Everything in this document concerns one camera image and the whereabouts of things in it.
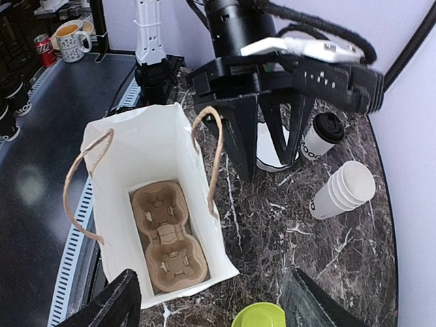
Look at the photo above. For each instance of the red soda can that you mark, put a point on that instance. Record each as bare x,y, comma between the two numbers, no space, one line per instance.
45,50

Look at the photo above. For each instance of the white paper cup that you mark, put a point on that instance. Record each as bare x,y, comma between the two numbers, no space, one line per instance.
313,146

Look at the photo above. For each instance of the grey slotted cable duct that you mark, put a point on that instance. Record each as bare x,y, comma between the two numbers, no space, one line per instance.
80,274

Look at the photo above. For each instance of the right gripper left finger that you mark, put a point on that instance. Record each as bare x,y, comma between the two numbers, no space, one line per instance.
117,305

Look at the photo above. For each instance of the stack of white paper cups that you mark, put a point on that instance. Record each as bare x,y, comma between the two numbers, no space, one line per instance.
351,186

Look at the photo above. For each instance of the brown cardboard cup carrier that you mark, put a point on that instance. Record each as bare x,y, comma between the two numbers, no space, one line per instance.
174,257

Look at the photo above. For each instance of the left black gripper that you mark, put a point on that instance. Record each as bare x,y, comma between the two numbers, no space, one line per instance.
227,82

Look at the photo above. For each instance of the left black frame post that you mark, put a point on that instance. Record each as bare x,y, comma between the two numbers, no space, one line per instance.
411,47

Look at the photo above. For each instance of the green bowl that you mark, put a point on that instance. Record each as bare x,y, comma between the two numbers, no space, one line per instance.
260,314

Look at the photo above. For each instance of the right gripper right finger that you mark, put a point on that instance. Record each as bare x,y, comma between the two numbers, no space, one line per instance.
306,304

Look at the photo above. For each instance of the white scalloped bowl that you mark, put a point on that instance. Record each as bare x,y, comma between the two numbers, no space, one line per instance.
267,158

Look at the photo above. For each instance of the beige paper bag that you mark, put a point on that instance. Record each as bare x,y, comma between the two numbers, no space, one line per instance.
198,190

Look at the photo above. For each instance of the black plastic cup lid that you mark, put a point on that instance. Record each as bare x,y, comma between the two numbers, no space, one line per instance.
329,127

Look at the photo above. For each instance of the speckled ceramic mug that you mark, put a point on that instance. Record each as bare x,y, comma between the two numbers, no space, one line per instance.
72,40

